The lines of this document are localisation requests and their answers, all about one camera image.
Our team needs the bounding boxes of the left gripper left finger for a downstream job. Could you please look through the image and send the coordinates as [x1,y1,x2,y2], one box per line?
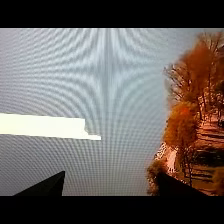
[13,170,66,197]

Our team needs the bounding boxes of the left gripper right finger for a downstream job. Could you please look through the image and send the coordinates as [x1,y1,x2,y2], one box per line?
[155,171,208,197]

